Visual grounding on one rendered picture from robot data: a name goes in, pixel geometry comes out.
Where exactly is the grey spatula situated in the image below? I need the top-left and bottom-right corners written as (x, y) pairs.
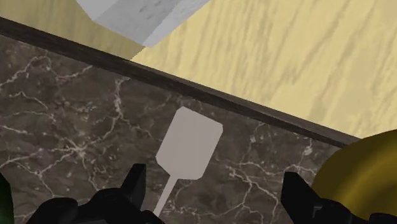
top-left (153, 106), bottom-right (224, 218)

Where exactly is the dark green object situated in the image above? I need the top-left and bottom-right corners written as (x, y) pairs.
top-left (0, 172), bottom-right (15, 224)

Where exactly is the yellow bowl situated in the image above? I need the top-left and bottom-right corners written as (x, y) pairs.
top-left (310, 129), bottom-right (397, 221)

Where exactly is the grey robot stand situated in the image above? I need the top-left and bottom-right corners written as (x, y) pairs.
top-left (75, 0), bottom-right (213, 48)

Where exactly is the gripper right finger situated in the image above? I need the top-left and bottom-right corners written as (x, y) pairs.
top-left (280, 171), bottom-right (397, 224)

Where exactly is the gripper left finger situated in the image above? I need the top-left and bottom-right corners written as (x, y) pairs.
top-left (26, 163), bottom-right (164, 224)

